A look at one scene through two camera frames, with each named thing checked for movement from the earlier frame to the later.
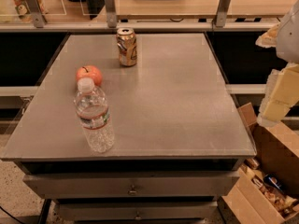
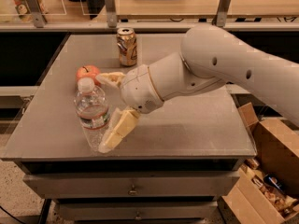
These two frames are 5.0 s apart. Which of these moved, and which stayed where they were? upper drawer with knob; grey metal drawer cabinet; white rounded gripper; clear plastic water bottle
Moved: white rounded gripper
Stayed: upper drawer with knob; grey metal drawer cabinet; clear plastic water bottle
